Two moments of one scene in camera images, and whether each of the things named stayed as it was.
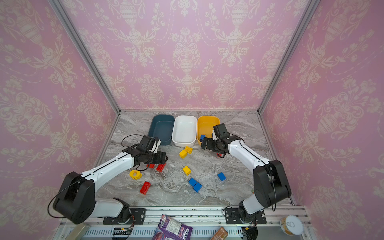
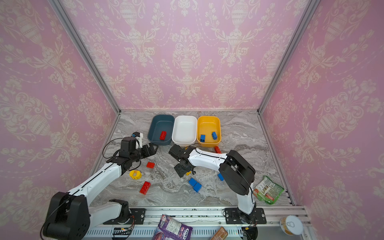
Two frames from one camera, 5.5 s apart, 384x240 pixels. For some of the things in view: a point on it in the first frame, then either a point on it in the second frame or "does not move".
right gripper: (208, 144) → (182, 165)
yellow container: (205, 125) does not move
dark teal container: (162, 126) does not move
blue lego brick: (192, 182) does not move
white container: (184, 131) does not move
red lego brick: (160, 167) → (162, 136)
